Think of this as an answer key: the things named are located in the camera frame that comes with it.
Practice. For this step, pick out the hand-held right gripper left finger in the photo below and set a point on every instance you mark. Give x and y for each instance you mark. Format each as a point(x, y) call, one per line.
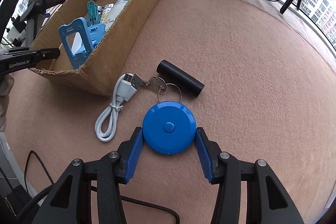
point(135, 153)

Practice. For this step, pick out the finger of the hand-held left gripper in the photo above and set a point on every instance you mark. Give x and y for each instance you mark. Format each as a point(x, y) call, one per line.
point(47, 54)

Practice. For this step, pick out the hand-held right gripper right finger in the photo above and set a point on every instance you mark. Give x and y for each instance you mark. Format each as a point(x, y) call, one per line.
point(203, 155)

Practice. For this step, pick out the blue folding phone stand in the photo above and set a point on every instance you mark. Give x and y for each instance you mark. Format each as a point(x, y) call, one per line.
point(78, 56)

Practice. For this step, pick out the round blue tape measure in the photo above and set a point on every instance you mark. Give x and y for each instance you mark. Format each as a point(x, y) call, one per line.
point(168, 127)

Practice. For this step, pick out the teal plastic clip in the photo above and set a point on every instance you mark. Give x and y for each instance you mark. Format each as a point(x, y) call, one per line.
point(92, 12)

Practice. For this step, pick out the white sunscreen bottle blue cap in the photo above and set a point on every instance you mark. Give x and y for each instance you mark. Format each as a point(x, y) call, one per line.
point(113, 16)

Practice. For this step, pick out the cardboard box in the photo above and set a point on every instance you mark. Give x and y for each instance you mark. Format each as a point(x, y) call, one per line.
point(126, 29)

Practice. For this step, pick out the person's left hand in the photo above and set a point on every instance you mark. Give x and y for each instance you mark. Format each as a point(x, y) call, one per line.
point(5, 85)

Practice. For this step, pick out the black exercise machine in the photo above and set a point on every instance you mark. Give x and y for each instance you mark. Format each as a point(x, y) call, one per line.
point(34, 3)

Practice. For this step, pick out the black cylinder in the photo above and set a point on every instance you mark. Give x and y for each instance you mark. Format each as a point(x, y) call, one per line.
point(181, 79)

